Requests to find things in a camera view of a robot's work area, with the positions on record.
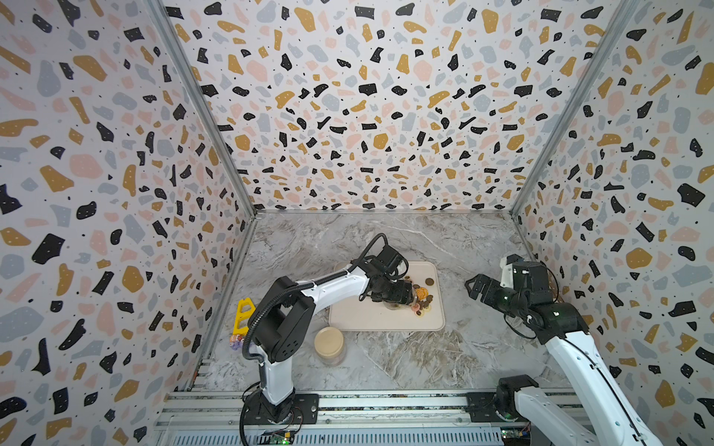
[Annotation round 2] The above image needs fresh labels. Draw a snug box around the jar with beige lid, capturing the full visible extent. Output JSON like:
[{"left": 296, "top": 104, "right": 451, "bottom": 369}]
[{"left": 314, "top": 326, "right": 346, "bottom": 366}]

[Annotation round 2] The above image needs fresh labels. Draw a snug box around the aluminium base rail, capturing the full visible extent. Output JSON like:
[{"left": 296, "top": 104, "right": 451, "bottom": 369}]
[{"left": 150, "top": 388, "right": 604, "bottom": 445}]

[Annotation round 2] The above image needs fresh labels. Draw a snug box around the cream rectangular tray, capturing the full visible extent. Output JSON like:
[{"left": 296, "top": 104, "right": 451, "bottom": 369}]
[{"left": 328, "top": 261, "right": 446, "bottom": 332}]

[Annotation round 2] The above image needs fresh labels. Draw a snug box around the small purple toy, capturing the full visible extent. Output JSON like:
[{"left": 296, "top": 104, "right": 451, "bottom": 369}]
[{"left": 229, "top": 334, "right": 244, "bottom": 351}]

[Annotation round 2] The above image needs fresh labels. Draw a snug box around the clear plastic cookie jar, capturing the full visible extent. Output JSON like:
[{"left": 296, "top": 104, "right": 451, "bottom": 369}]
[{"left": 382, "top": 282, "right": 414, "bottom": 308}]

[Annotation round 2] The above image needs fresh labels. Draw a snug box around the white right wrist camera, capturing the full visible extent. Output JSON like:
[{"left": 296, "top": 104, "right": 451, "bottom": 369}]
[{"left": 499, "top": 255, "right": 519, "bottom": 289}]

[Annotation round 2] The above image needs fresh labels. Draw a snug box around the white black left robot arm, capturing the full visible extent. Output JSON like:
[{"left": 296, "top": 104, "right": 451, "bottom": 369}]
[{"left": 241, "top": 243, "right": 416, "bottom": 423}]

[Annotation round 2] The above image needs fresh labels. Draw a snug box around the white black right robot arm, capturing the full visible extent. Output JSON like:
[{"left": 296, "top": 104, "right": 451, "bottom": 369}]
[{"left": 465, "top": 255, "right": 661, "bottom": 445}]

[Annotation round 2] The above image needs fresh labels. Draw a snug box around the yellow triangular toy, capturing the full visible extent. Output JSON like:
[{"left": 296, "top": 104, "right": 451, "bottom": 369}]
[{"left": 232, "top": 298, "right": 256, "bottom": 336}]

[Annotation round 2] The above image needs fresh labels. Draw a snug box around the pile of poured cookies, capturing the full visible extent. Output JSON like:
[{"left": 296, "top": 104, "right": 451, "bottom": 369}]
[{"left": 405, "top": 276, "right": 434, "bottom": 317}]

